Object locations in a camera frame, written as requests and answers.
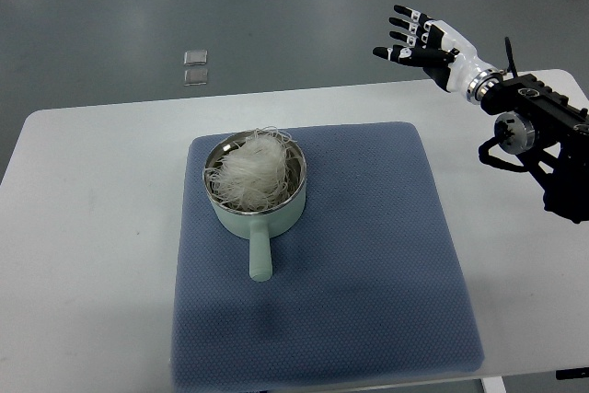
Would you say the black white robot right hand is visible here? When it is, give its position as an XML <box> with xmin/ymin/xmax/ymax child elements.
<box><xmin>373</xmin><ymin>5</ymin><xmax>499</xmax><ymax>101</ymax></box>

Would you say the white vermicelli noodle bundle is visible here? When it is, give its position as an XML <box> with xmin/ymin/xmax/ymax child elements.
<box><xmin>202</xmin><ymin>127</ymin><xmax>306</xmax><ymax>214</ymax></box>

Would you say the mint green steel pot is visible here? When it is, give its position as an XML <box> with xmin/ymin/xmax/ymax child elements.
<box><xmin>202</xmin><ymin>130</ymin><xmax>308</xmax><ymax>283</ymax></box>

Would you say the blue textured table mat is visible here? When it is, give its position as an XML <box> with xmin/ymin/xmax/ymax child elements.
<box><xmin>171</xmin><ymin>122</ymin><xmax>484</xmax><ymax>392</ymax></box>

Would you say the upper metal floor plate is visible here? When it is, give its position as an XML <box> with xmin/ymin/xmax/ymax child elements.
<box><xmin>183</xmin><ymin>49</ymin><xmax>208</xmax><ymax>66</ymax></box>

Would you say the white table leg bracket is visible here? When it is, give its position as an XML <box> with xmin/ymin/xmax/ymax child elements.
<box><xmin>480</xmin><ymin>376</ymin><xmax>507</xmax><ymax>393</ymax></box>

